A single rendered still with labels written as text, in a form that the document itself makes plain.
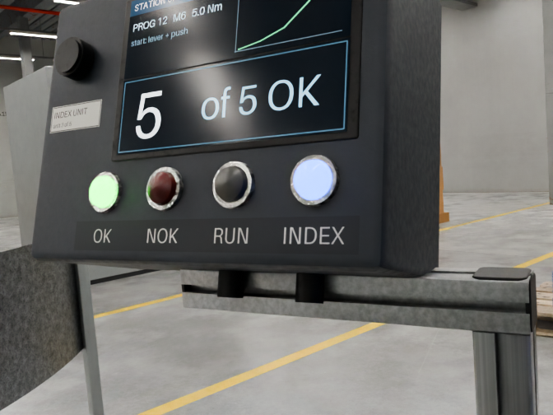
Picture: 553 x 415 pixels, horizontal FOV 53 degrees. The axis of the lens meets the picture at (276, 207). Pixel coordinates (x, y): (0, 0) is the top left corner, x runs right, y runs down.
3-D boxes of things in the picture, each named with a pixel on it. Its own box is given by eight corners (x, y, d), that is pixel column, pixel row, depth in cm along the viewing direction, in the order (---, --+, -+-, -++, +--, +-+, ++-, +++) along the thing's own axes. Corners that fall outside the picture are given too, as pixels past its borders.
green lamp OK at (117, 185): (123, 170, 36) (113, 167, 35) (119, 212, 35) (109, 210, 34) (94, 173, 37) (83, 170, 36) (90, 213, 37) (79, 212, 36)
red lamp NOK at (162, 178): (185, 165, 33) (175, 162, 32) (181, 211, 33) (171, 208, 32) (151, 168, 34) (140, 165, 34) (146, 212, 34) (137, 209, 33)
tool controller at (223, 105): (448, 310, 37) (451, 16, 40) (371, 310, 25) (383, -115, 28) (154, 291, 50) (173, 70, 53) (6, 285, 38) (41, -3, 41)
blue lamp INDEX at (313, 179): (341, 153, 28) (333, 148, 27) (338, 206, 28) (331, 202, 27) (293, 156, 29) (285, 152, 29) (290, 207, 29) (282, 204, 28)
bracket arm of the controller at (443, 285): (537, 320, 32) (535, 268, 32) (532, 337, 29) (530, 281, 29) (206, 298, 44) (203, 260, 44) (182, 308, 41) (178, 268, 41)
